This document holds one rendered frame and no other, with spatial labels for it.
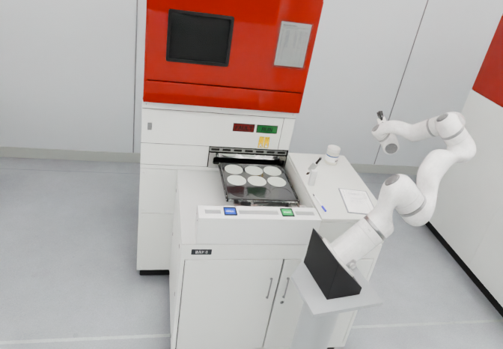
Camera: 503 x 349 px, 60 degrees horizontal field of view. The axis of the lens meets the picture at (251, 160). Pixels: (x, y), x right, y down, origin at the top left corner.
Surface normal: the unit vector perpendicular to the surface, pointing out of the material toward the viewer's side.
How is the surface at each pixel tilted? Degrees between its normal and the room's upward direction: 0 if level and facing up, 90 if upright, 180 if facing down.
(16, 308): 0
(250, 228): 90
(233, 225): 90
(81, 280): 0
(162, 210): 90
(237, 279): 90
